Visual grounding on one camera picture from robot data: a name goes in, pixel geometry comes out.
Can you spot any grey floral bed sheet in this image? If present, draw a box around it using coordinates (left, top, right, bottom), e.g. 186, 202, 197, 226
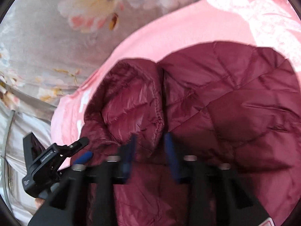
0, 0, 259, 115

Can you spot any pink blanket with white print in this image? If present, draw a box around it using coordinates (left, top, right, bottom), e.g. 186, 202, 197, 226
50, 0, 301, 169

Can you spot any maroon quilted jacket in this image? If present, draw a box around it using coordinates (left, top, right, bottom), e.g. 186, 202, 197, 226
81, 41, 301, 226

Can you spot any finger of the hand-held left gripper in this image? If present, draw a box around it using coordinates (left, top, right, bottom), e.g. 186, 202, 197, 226
58, 151, 94, 177
55, 137, 89, 160

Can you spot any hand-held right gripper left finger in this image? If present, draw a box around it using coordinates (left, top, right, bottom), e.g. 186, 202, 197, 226
28, 134, 137, 226

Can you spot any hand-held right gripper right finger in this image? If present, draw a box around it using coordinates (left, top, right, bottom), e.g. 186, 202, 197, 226
164, 132, 272, 226

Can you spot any white satin cloth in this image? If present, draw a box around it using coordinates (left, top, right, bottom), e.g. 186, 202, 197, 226
0, 94, 71, 219

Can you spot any person's left hand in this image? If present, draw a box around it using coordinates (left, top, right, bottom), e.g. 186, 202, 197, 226
35, 197, 49, 209

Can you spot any grey curved rod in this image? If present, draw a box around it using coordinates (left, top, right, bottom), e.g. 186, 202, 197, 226
2, 111, 16, 202

